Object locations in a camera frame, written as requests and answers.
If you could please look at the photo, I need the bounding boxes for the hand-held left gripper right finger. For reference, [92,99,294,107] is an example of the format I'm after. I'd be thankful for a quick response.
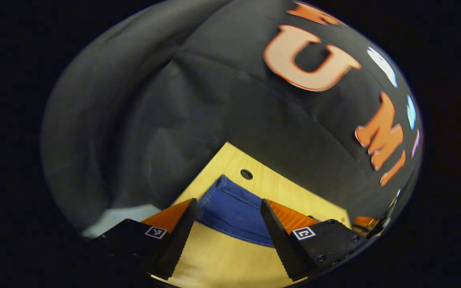
[260,199,369,282]

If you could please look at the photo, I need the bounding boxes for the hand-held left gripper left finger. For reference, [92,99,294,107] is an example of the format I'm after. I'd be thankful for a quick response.
[90,198,198,280]

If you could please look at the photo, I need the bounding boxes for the blue jeans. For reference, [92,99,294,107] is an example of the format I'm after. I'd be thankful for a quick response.
[196,175,319,248]

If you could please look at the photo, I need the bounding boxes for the black backdrop cloth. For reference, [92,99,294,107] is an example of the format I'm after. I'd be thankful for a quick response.
[40,0,423,232]

